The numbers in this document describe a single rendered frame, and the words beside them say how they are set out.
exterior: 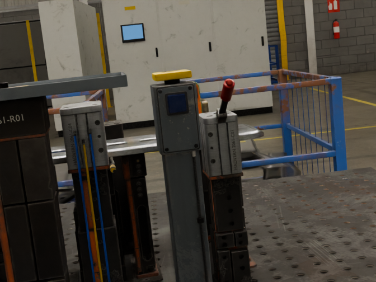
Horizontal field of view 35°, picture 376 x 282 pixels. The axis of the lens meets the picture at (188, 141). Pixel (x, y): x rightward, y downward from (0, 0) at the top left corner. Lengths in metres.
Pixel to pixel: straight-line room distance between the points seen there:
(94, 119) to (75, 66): 8.02
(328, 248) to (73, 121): 0.67
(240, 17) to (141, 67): 1.65
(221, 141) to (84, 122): 0.26
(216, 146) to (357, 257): 0.44
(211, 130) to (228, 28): 8.08
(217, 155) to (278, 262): 0.34
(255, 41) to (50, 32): 3.05
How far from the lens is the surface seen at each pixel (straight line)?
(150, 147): 1.26
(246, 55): 9.26
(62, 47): 9.17
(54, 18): 9.19
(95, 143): 1.14
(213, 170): 1.17
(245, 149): 3.39
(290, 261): 1.40
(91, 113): 1.13
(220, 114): 1.14
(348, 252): 1.44
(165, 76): 0.98
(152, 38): 9.12
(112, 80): 0.93
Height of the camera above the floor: 1.21
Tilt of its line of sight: 9 degrees down
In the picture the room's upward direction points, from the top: 6 degrees counter-clockwise
